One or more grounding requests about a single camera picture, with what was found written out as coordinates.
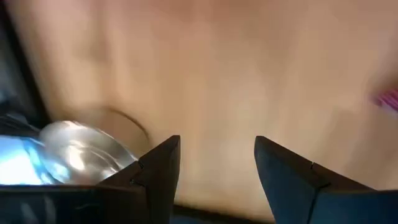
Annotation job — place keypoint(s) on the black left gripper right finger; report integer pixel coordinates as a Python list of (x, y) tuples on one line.
[(295, 193)]

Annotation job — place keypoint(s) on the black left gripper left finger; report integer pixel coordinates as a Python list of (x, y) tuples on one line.
[(149, 186)]

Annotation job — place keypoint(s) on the white shade silver table lamp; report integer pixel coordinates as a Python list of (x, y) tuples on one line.
[(81, 149)]

